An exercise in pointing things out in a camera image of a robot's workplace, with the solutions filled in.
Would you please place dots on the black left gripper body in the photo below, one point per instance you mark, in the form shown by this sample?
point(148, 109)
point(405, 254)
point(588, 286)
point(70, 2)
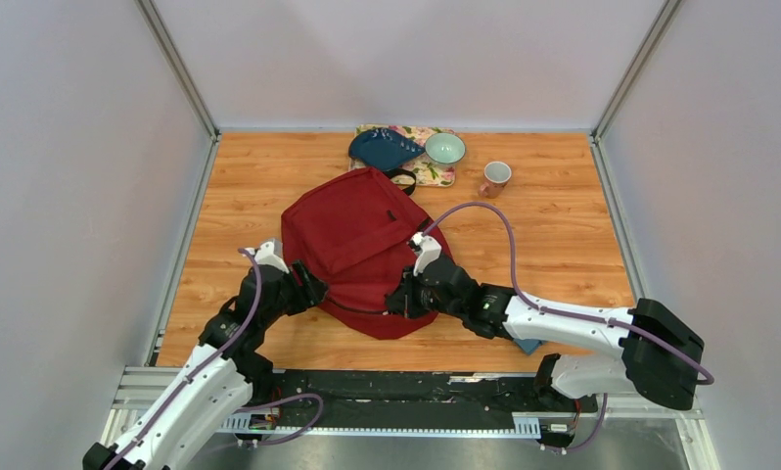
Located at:
point(290, 301)

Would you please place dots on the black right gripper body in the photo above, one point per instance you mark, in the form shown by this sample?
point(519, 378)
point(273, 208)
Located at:
point(423, 301)

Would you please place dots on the red student backpack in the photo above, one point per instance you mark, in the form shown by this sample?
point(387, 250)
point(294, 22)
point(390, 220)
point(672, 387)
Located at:
point(352, 233)

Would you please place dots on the blue leather wallet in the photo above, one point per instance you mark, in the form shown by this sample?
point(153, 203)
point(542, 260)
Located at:
point(529, 346)

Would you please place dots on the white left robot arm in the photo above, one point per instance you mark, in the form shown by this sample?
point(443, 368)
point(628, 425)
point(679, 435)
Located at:
point(223, 373)

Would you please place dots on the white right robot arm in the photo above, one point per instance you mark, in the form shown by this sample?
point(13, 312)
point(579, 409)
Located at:
point(645, 349)

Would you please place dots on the floral rectangular tray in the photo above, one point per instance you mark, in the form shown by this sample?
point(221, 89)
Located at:
point(421, 171)

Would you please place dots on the pink patterned mug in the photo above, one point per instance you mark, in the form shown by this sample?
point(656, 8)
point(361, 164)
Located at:
point(496, 176)

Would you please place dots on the pale green ceramic bowl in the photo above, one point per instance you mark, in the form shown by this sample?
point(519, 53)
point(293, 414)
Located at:
point(445, 148)

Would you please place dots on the dark blue leaf plate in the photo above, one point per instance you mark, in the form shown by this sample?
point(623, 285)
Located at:
point(383, 148)

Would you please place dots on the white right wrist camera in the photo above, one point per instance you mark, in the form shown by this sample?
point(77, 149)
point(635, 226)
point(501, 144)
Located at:
point(426, 248)

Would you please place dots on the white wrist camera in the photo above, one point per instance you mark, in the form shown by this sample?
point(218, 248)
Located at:
point(269, 252)
point(426, 248)

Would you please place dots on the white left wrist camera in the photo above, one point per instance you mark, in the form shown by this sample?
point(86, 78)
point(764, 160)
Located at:
point(269, 252)

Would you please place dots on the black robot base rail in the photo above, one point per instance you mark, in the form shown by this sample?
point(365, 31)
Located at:
point(433, 404)

